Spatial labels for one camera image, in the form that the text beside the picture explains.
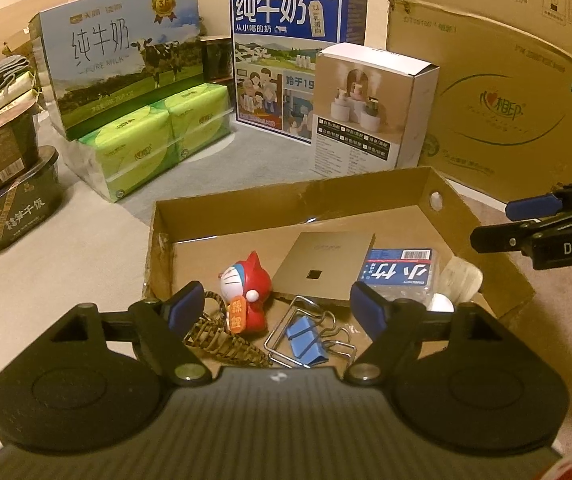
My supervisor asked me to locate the blue binder clip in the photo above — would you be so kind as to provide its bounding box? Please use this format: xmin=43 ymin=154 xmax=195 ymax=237
xmin=286 ymin=317 xmax=358 ymax=368
xmin=263 ymin=295 xmax=339 ymax=363

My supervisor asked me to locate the red cat toy figure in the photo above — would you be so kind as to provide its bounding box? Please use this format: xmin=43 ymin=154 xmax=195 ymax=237
xmin=219 ymin=251 xmax=269 ymax=336

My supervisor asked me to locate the woven straw keychain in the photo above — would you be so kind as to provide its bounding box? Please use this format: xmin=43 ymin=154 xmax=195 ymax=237
xmin=183 ymin=290 xmax=273 ymax=368

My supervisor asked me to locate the white humidifier box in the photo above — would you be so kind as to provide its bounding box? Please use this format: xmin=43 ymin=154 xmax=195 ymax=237
xmin=311 ymin=42 xmax=441 ymax=171

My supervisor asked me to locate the milk carton box cow print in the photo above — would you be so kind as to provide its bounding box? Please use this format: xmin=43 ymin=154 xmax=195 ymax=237
xmin=28 ymin=0 xmax=207 ymax=141

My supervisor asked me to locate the blue milk carton box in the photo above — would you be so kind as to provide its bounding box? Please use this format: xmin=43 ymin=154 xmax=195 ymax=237
xmin=228 ymin=0 xmax=369 ymax=146

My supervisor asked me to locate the square box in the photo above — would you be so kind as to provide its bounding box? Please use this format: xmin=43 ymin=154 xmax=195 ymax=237
xmin=270 ymin=232 xmax=378 ymax=308

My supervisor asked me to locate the large cardboard box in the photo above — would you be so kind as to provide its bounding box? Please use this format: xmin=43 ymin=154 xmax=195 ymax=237
xmin=386 ymin=0 xmax=572 ymax=211

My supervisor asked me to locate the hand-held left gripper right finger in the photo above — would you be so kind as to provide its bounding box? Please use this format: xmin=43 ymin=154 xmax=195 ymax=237
xmin=346 ymin=281 xmax=517 ymax=386

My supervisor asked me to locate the green tissue pack bundle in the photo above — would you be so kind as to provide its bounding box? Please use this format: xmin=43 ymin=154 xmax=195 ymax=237
xmin=61 ymin=82 xmax=232 ymax=204

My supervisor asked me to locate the clear floss box blue label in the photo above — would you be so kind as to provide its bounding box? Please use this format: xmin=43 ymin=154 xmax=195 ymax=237
xmin=356 ymin=247 xmax=442 ymax=306

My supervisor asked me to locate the shallow cardboard tray box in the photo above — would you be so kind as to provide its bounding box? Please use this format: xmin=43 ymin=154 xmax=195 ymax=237
xmin=141 ymin=166 xmax=537 ymax=361

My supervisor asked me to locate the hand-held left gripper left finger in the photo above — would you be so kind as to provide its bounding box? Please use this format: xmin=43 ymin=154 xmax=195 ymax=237
xmin=51 ymin=281 xmax=207 ymax=387

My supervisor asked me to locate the dark tin box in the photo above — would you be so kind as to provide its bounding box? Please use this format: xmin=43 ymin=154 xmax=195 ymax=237
xmin=200 ymin=35 xmax=234 ymax=83

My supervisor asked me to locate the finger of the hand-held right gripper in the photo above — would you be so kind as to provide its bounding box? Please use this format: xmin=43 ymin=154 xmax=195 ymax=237
xmin=470 ymin=200 xmax=572 ymax=271
xmin=506 ymin=179 xmax=572 ymax=221

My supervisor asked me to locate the black food bowl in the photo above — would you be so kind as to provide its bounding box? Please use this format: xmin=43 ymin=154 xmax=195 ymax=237
xmin=0 ymin=145 xmax=62 ymax=253

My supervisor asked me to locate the cream snack packet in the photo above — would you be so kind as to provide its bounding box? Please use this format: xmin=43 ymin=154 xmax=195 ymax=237
xmin=0 ymin=71 xmax=39 ymax=133

